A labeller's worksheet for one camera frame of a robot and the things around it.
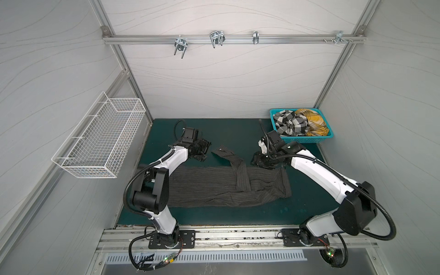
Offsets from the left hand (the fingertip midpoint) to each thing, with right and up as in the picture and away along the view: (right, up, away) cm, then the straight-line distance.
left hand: (214, 145), depth 93 cm
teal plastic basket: (+62, +3, +9) cm, 63 cm away
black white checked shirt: (+47, +13, +16) cm, 51 cm away
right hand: (+21, -6, -10) cm, 25 cm away
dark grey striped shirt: (+2, -23, -2) cm, 23 cm away
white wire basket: (-46, +1, -24) cm, 52 cm away
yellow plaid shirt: (+63, +12, +12) cm, 65 cm away
